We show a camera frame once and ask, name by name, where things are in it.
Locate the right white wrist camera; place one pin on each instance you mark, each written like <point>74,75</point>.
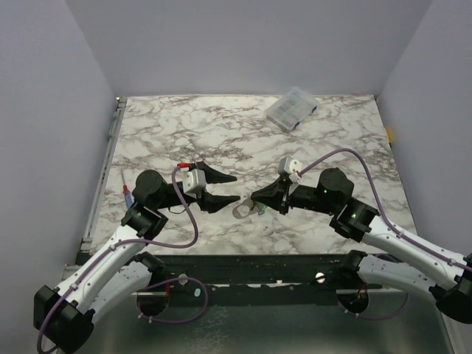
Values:
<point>289,169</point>

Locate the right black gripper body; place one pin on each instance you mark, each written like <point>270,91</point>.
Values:
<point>284,196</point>

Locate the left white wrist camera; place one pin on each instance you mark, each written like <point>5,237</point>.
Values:
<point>193,181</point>

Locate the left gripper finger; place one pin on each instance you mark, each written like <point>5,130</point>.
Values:
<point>213,176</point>
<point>213,203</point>

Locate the yellow tag on wall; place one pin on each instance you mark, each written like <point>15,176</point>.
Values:
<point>389,136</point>

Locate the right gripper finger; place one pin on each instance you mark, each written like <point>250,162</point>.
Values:
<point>273,193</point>
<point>278,205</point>

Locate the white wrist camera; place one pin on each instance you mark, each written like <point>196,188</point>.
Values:
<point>289,169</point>
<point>193,181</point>

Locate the aluminium side rail left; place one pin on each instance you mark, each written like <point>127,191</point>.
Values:
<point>83,250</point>

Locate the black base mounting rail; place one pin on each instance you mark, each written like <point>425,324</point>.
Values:
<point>248,280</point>

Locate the red blue screwdriver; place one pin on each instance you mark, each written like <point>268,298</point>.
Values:
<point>126,192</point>

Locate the clear plastic organizer box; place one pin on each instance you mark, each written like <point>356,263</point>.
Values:
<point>291,109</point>

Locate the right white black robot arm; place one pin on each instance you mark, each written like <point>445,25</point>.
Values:
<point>425,269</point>

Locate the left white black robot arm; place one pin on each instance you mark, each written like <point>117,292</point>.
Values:
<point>67,313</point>

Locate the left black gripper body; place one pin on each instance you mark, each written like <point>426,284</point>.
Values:
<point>173,198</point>

